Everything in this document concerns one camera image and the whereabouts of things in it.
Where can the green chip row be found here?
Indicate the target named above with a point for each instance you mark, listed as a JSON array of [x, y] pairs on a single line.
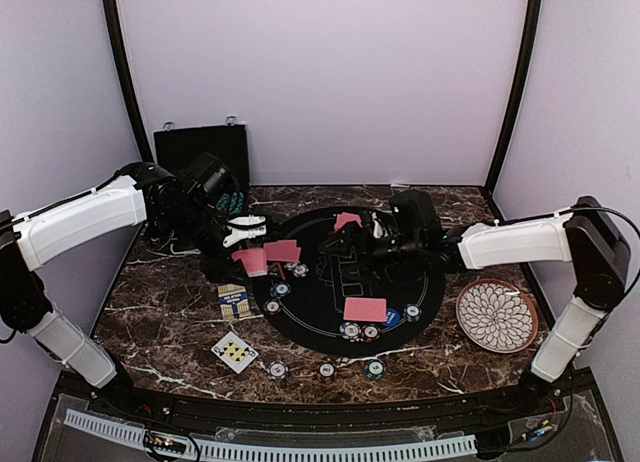
[[226, 203], [237, 202]]

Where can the orange 100 chip stack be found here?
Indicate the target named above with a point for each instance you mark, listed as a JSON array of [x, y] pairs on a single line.
[[326, 370]]

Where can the blue small blind button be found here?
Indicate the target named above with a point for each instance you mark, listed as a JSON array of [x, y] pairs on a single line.
[[393, 318]]

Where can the green chip row left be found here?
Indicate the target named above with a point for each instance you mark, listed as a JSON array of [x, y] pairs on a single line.
[[226, 203]]

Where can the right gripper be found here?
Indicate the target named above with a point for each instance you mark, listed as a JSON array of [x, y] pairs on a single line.
[[351, 231]]

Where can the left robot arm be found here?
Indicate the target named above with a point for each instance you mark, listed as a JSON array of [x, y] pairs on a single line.
[[138, 193]]

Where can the red triangular all-in marker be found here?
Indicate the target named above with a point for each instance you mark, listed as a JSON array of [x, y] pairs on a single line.
[[275, 271]]

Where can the round black poker mat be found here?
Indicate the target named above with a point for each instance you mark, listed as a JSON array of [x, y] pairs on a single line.
[[313, 312]]

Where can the green-blue 50 chip stack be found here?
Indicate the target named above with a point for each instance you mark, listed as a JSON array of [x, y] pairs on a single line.
[[375, 369]]

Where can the blue chip stack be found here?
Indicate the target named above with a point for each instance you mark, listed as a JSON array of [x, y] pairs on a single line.
[[278, 370]]

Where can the white cable duct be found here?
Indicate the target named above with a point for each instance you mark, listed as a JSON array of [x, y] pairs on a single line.
[[261, 445]]

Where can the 100 chips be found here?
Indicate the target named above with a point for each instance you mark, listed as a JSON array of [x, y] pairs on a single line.
[[370, 333], [272, 307]]

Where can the red-backed playing card deck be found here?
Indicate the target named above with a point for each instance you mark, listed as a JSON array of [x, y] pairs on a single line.
[[253, 260]]

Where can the black poker chip case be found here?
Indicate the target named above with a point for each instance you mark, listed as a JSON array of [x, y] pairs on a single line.
[[200, 147]]

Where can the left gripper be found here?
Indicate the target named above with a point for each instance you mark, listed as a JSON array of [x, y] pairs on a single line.
[[218, 268]]

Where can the red card deck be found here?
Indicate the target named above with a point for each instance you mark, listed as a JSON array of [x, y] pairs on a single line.
[[234, 302]]

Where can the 10 chips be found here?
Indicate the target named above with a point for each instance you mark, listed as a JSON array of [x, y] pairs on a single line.
[[351, 332], [299, 270]]

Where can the card dealt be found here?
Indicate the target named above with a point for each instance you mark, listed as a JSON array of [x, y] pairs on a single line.
[[345, 218], [359, 309], [292, 256]]

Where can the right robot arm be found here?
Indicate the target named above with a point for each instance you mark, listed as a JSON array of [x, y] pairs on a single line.
[[583, 235]]

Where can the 50 chips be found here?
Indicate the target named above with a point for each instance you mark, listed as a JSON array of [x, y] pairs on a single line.
[[280, 289], [412, 313]]

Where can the floral patterned plate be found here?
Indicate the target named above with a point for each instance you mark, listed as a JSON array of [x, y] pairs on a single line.
[[497, 316]]

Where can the face-up spade card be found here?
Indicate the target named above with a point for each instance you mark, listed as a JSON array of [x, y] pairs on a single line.
[[234, 352]]

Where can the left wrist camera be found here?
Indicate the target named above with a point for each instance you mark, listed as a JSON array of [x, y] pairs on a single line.
[[244, 228]]

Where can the green chip row right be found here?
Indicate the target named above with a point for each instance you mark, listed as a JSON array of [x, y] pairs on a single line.
[[237, 202]]

